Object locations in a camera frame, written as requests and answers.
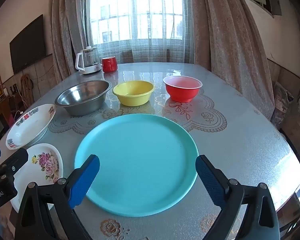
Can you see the wooden folding chair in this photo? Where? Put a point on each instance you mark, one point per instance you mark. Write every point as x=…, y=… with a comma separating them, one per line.
x=27, y=87

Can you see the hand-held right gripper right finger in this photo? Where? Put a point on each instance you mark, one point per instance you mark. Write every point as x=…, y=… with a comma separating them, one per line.
x=210, y=180

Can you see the yellow plastic bowl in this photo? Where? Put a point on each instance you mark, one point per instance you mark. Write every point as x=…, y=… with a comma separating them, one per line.
x=133, y=97

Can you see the window with white frame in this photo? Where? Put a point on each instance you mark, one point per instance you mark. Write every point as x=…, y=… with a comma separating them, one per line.
x=133, y=10

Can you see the white plate with pink flowers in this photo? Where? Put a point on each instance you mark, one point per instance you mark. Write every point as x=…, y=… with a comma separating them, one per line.
x=40, y=172

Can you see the black wall television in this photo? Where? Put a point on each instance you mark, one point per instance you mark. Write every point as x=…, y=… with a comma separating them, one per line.
x=27, y=47

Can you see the red mug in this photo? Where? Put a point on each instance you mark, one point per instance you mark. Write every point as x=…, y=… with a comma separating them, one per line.
x=109, y=65

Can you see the white plate with red characters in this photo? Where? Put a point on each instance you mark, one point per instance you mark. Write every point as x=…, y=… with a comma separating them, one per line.
x=27, y=130

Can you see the wooden cabinet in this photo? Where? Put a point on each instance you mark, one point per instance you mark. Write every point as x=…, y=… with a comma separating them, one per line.
x=0, y=120

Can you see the teal round plate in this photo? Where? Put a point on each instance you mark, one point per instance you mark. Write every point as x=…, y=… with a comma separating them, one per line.
x=140, y=155

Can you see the beige curtain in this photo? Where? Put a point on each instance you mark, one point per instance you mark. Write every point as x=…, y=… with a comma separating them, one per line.
x=227, y=42
x=65, y=30

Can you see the beige left curtain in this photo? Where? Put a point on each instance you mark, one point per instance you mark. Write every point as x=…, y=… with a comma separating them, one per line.
x=65, y=30

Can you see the patterned sofa cushion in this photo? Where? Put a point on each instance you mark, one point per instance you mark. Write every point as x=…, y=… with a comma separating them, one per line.
x=281, y=105

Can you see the brown chair back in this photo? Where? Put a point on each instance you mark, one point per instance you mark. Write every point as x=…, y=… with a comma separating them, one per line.
x=127, y=57
x=168, y=55

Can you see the red plastic bowl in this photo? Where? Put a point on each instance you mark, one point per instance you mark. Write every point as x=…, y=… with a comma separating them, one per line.
x=182, y=93

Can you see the beige right curtain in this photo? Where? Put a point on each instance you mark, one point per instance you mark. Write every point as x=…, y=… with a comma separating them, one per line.
x=227, y=42

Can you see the stainless steel bowl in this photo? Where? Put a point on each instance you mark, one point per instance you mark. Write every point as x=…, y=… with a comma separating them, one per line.
x=82, y=97

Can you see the white sheer curtain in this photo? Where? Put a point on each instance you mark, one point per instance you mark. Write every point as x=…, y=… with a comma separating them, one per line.
x=140, y=50

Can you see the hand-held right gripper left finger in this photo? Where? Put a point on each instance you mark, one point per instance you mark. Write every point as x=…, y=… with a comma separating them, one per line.
x=85, y=177

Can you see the white glass electric kettle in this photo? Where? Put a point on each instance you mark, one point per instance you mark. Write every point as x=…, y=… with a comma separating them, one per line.
x=88, y=60

